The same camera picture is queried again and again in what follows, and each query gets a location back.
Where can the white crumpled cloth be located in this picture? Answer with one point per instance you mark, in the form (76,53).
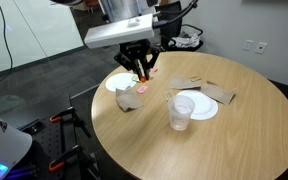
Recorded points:
(185,41)

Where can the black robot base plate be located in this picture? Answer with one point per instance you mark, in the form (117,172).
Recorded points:
(40,140)

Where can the small white paper plate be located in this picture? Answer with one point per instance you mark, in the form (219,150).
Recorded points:
(205,100)

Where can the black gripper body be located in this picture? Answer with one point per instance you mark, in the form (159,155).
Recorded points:
(135,50)

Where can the white wall outlet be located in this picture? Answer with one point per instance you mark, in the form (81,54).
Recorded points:
(260,47)
(248,45)

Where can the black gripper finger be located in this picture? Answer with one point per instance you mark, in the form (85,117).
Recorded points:
(147,70)
(138,68)

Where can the clear plastic cup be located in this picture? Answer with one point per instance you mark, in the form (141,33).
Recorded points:
(180,113)

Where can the small brown packet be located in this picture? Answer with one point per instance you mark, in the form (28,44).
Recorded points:
(194,78)

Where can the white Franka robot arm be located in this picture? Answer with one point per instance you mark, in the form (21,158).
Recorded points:
(4,143)

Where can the brown paper napkin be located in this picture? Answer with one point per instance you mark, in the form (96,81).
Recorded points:
(184,82)
(219,92)
(128,99)

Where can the black orange bar clamp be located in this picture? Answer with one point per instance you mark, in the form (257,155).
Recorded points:
(67,116)
(67,158)

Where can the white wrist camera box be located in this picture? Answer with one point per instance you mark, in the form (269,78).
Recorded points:
(119,31)

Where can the black mesh office chair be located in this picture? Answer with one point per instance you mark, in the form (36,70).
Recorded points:
(170,16)

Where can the large white paper plate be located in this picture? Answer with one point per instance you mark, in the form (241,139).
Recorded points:
(119,81)

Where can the yellow sweetener packet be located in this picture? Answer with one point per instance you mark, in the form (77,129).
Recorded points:
(135,79)

